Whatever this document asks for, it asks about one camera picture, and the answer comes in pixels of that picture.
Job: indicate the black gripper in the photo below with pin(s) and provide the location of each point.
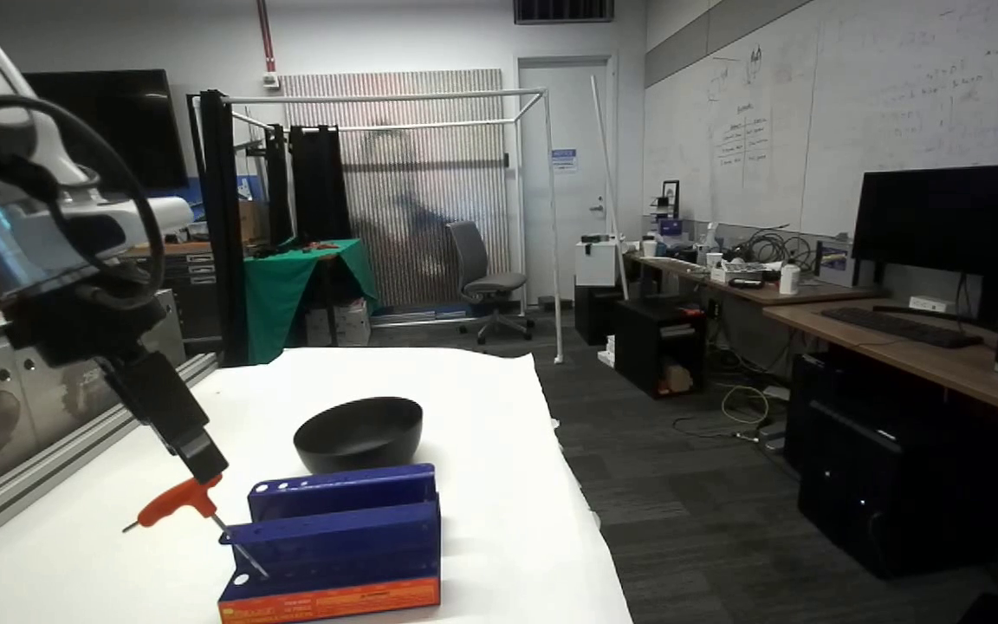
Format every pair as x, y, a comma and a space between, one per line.
86, 318

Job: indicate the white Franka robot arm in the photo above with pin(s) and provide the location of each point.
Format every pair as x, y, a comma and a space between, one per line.
51, 154

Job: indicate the black bowl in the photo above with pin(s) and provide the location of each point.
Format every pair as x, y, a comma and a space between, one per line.
361, 438

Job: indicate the green table cloth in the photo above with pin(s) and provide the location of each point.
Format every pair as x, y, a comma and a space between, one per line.
280, 289

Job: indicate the blue box with orange base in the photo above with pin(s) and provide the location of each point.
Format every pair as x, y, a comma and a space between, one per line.
336, 555

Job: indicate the black upright panel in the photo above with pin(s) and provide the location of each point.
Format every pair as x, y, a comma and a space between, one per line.
319, 186

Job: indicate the white table cover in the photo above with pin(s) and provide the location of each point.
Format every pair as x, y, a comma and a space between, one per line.
500, 488

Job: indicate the grey office chair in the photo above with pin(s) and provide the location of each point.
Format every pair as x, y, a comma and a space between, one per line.
492, 289

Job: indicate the grey partition panel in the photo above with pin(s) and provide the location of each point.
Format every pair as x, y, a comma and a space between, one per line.
432, 174

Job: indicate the white box on stand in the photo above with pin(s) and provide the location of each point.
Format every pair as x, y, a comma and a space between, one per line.
597, 263

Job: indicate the white door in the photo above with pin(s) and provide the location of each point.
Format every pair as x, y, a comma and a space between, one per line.
570, 117

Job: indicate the small black cabinet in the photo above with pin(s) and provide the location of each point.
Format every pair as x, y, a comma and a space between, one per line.
661, 347

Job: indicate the ceiling air vent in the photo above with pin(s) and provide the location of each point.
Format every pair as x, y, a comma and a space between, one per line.
563, 8

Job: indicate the cluttered long desk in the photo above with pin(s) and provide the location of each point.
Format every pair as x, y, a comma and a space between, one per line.
754, 289

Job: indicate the white cup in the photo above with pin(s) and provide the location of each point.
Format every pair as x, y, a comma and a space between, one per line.
788, 280

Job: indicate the large black cabinet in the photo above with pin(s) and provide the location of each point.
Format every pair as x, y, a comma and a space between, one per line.
891, 488

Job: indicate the black keyboard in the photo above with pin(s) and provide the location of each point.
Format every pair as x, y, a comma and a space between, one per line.
903, 327

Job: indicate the wooden desk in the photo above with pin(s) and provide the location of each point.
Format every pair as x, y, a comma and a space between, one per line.
928, 358

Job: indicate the large black monitor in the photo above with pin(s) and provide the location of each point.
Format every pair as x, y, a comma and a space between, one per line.
962, 218

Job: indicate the aluminium frame rail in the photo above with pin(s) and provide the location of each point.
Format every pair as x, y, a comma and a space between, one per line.
51, 454

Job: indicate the black upright post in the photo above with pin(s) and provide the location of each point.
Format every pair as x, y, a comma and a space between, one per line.
223, 231

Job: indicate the black wall screen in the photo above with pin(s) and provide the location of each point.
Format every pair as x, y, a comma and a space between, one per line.
118, 126

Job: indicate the red wall pipe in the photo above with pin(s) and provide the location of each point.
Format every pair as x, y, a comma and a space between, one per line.
265, 40

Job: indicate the white pipe frame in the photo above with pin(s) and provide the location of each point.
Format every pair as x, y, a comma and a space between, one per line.
544, 209

